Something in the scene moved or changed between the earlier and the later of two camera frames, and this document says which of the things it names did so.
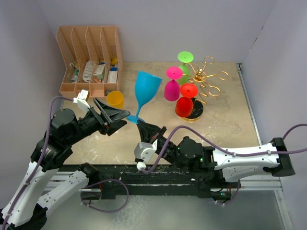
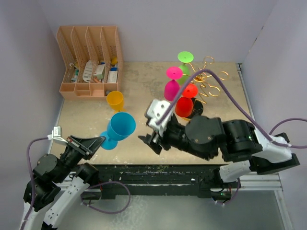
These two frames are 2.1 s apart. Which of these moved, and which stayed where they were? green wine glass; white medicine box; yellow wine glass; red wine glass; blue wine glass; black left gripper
Moved: black left gripper; blue wine glass
Stayed: yellow wine glass; white medicine box; red wine glass; green wine glass
